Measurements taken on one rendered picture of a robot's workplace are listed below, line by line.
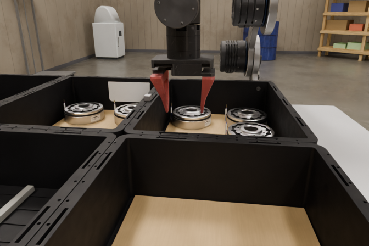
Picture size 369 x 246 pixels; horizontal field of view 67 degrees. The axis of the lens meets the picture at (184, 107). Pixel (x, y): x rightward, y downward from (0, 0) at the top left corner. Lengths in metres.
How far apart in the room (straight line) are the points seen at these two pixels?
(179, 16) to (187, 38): 0.08
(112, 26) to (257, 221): 7.14
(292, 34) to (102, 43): 5.37
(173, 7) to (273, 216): 0.32
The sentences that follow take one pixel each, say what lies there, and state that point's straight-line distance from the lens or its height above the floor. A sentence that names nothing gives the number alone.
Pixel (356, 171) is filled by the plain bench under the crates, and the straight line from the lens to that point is 0.91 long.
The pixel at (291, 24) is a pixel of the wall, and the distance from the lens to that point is 8.97.
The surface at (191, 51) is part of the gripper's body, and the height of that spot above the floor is 1.05.
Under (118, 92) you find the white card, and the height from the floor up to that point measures 0.89.
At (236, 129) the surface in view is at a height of 0.86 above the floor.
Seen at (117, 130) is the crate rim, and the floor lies 0.93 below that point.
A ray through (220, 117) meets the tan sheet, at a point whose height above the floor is 0.83.
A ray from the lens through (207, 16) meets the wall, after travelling 8.66.
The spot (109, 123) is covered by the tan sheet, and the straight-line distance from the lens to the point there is 0.77.
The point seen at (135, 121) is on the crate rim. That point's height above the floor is 0.93.
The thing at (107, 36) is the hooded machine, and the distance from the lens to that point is 7.50.
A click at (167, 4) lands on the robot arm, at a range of 0.38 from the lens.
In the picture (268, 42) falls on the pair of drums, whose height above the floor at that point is 0.47.
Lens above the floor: 1.10
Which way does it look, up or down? 18 degrees down
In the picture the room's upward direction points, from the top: straight up
